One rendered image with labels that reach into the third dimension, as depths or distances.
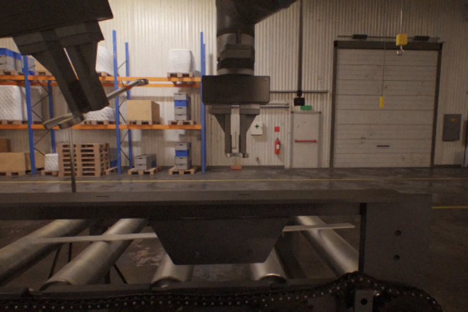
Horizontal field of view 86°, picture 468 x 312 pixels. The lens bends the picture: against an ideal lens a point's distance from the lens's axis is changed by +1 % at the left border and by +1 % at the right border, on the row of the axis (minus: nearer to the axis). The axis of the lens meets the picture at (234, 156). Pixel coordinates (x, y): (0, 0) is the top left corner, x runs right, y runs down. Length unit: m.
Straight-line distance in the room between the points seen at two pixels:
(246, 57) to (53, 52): 0.26
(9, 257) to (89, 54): 0.90
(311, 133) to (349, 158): 1.81
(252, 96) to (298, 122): 9.53
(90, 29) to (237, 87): 0.25
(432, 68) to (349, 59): 3.32
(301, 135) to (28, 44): 9.80
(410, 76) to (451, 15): 2.77
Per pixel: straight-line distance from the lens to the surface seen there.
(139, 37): 10.65
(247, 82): 0.49
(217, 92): 0.49
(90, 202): 0.61
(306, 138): 10.10
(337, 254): 0.99
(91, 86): 0.38
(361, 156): 11.04
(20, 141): 12.13
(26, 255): 1.20
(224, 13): 0.52
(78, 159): 8.96
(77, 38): 0.37
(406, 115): 12.01
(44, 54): 0.40
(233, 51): 0.44
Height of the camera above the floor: 1.31
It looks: 5 degrees down
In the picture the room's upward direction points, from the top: straight up
